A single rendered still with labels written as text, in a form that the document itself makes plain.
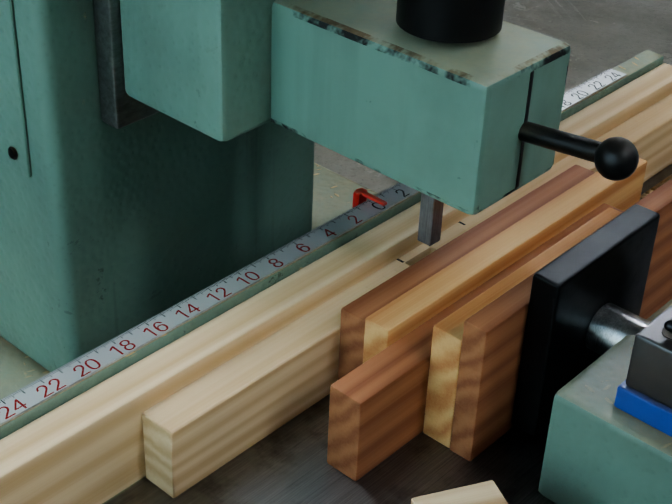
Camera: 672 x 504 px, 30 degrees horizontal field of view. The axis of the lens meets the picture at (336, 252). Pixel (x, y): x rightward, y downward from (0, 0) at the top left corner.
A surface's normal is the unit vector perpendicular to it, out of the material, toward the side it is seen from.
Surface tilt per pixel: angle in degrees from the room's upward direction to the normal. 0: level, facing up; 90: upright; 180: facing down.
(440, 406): 90
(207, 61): 90
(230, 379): 0
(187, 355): 0
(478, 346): 90
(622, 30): 0
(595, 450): 90
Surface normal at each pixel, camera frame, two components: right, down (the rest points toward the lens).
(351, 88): -0.67, 0.38
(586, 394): 0.04, -0.84
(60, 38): 0.74, 0.39
